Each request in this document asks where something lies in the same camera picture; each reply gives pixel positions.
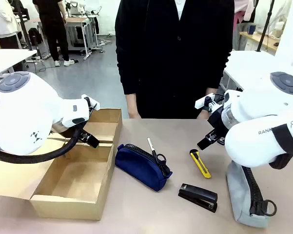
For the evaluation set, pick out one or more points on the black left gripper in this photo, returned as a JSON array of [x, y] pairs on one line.
[[63, 128]]

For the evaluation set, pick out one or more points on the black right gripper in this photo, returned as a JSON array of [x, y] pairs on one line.
[[217, 119]]

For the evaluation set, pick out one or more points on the yellow utility knife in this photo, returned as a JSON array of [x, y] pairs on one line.
[[200, 163]]

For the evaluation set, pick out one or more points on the brown cardboard box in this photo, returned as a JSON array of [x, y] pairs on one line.
[[75, 175]]

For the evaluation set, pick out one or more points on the black scissors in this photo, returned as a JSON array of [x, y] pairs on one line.
[[161, 158]]

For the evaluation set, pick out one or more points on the long black stapler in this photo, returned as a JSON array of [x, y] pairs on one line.
[[197, 193]]

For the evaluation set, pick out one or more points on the navy blue pencil case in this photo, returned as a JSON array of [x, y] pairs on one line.
[[136, 165]]

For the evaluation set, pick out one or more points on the white marker pen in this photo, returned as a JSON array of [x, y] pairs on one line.
[[150, 145]]

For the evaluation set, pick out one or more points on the grey pencil case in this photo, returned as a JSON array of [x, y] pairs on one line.
[[236, 195]]

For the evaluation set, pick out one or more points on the person's right forearm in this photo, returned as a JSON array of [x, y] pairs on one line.
[[132, 102]]

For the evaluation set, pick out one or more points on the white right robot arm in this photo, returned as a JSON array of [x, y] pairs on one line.
[[258, 109]]

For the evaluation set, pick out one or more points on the person's left forearm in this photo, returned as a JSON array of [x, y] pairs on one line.
[[210, 91]]

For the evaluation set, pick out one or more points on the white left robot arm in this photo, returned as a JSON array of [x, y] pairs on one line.
[[26, 109]]

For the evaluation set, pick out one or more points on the person's left hand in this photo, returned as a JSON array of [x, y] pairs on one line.
[[203, 115]]

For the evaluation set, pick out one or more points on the person's right hand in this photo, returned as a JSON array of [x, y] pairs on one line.
[[134, 115]]

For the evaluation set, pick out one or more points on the person in black cardigan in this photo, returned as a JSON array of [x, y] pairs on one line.
[[170, 61]]

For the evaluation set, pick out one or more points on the wooden counter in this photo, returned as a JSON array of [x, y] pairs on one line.
[[258, 39]]

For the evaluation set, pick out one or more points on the black backpack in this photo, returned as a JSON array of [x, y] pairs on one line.
[[35, 36]]

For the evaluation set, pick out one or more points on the wooden top metal desk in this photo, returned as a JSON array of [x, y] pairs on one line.
[[75, 20]]

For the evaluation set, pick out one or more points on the dark blue mug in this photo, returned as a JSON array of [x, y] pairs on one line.
[[251, 29]]

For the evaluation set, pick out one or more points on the bystander in black clothes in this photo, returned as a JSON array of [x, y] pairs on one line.
[[53, 24]]

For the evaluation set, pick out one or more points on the black tripod pole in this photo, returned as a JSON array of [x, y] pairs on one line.
[[24, 26], [264, 26]]

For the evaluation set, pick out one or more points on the bystander in pink clothes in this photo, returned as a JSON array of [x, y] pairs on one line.
[[243, 14]]

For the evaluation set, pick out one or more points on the background white robot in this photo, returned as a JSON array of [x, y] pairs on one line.
[[75, 7]]

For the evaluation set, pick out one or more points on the bystander in white coat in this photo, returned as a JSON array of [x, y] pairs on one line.
[[2, 19]]

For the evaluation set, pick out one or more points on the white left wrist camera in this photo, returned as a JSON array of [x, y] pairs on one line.
[[93, 103]]

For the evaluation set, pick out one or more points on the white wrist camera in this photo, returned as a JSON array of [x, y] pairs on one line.
[[202, 102], [93, 103]]

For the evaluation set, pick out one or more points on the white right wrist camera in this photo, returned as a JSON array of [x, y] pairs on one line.
[[202, 102]]

